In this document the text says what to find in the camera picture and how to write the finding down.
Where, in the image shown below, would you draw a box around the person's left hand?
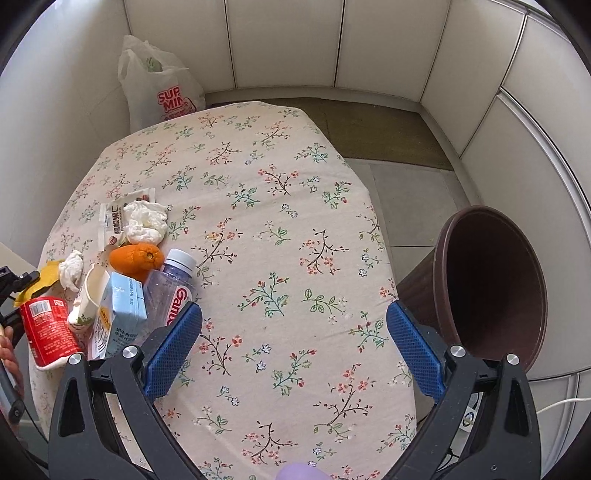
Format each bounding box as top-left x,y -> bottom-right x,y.
0,323 -> 25,398

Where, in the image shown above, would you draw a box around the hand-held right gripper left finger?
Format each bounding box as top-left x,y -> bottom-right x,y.
47,301 -> 208,480

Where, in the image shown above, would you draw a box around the small white tissue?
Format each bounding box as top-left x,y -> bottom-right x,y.
59,250 -> 86,292

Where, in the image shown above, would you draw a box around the light blue drink carton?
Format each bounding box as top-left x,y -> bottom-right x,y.
87,271 -> 149,361

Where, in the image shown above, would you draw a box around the clear plastic water bottle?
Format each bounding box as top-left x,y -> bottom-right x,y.
143,248 -> 204,333

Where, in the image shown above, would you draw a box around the red drink can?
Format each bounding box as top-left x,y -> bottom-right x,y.
19,296 -> 85,370

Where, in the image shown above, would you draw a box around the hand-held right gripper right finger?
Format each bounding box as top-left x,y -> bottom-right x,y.
383,300 -> 542,480

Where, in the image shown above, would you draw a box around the white plastic shopping bag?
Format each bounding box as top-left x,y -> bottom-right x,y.
117,34 -> 206,134

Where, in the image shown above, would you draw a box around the brown floor mat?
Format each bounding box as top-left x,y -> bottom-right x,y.
205,97 -> 455,171

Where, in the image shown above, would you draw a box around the floral tablecloth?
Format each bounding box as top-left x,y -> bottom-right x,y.
28,100 -> 419,480

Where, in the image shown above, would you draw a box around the large white tissue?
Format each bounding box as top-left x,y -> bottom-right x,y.
122,200 -> 169,244

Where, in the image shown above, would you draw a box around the white kitchen cabinets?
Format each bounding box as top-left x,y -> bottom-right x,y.
0,0 -> 591,416

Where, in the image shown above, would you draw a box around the white paper cup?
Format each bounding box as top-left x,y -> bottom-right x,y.
68,264 -> 112,335

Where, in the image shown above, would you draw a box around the white cable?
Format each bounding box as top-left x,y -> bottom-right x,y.
538,396 -> 591,416

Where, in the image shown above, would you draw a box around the white snack wrapper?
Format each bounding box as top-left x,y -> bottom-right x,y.
98,187 -> 158,252

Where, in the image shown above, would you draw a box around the orange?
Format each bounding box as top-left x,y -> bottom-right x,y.
108,244 -> 165,282

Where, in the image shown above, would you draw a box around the brown plastic bin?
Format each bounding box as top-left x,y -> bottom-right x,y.
396,206 -> 549,381

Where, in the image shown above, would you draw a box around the banana peel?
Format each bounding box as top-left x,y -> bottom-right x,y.
14,260 -> 65,309

